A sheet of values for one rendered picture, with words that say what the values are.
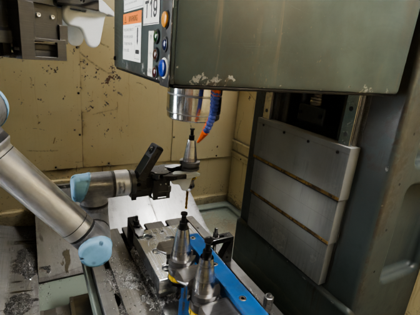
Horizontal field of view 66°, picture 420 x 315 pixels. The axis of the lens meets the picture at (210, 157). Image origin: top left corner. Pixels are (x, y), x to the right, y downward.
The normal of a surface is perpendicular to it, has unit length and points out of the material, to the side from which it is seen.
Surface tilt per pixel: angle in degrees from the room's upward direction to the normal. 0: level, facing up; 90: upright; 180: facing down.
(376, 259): 90
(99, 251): 90
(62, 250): 24
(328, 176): 90
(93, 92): 90
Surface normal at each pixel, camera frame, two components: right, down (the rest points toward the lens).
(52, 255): 0.27, -0.74
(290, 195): -0.87, 0.07
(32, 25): 0.84, 0.23
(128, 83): 0.47, 0.31
